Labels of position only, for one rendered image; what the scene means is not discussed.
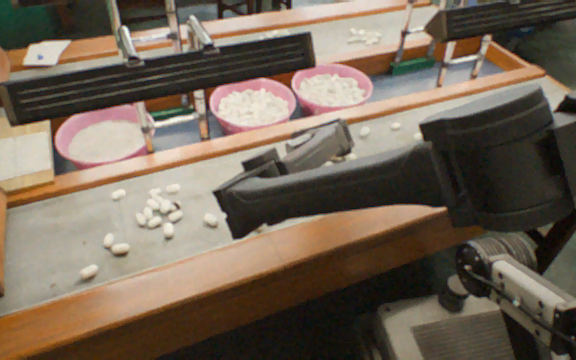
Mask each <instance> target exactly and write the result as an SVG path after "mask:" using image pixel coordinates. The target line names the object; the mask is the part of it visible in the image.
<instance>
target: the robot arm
mask: <svg viewBox="0 0 576 360"><path fill-rule="evenodd" d="M418 126H419V129H420V132H421V135H422V138H421V139H419V140H417V141H415V143H413V144H410V145H408V146H405V147H402V148H399V149H396V150H393V151H389V152H385V153H380V154H376V155H372V156H368V157H364V158H359V159H355V160H350V161H346V162H342V163H338V164H333V165H329V166H325V167H321V166H323V165H324V164H325V163H326V162H327V161H329V160H330V159H331V158H332V157H333V156H335V158H342V157H345V156H348V155H350V154H351V153H353V152H351V149H353V148H354V147H355V145H356V144H355V141H354V138H353V136H351V133H350V130H349V128H348V125H347V122H346V120H345V118H343V119H340V117H337V118H333V119H330V120H328V121H326V122H323V123H321V124H319V125H316V126H312V127H308V128H304V129H300V130H298V131H295V132H291V138H292V140H290V141H287V142H286V143H285V149H286V153H287V156H286V157H284V158H283V159H280V156H279V154H278V151H277V149H276V147H273V148H270V149H267V150H264V151H261V152H258V153H256V154H254V155H253V156H251V157H249V158H247V159H244V160H242V161H240V164H241V166H242V169H243V172H241V173H239V174H238V175H236V176H234V177H233V178H231V179H230V180H228V181H226V182H225V183H223V184H222V185H220V186H219V187H217V188H215V189H214V190H212V191H211V192H212V194H213V196H214V197H215V199H216V201H217V204H218V206H219V208H220V211H221V212H222V213H225V214H226V216H225V217H224V220H225V222H226V224H227V227H228V229H229V231H230V235H231V238H232V239H241V238H243V237H246V236H247V235H249V234H250V233H252V232H253V231H255V230H256V229H258V228H259V227H261V226H263V225H264V224H267V226H274V225H277V224H280V223H283V222H284V221H286V220H287V219H294V218H302V217H309V216H316V215H324V214H331V213H339V212H346V211H355V210H362V209H369V208H377V207H384V206H394V205H419V206H428V207H431V208H442V207H446V209H447V212H448V215H449V218H450V221H451V224H452V227H453V228H457V227H469V226H479V227H480V228H482V229H484V230H487V231H490V232H498V233H510V232H520V231H526V230H531V229H536V228H540V227H543V226H546V225H549V224H552V223H554V222H557V221H559V220H560V219H562V218H564V217H566V216H567V215H569V214H570V213H571V212H572V211H573V209H574V208H575V202H574V198H573V197H575V196H576V91H575V92H572V93H569V94H567V95H565V96H564V100H563V101H561V102H560V103H559V105H558V106H557V108H556V110H554V111H553V114H552V111H551V108H550V104H549V101H548V98H547V97H545V96H544V92H543V89H542V84H541V83H532V84H526V85H521V86H516V87H513V88H509V89H505V90H502V91H498V92H495V93H492V94H489V95H486V96H483V97H480V98H478V99H475V100H472V101H470V102H467V103H465V104H462V105H460V106H456V107H453V108H449V109H446V110H442V111H439V112H436V113H433V114H431V115H430V116H428V117H426V118H424V119H423V120H421V121H420V122H419V123H418ZM320 167H321V168H320Z"/></svg>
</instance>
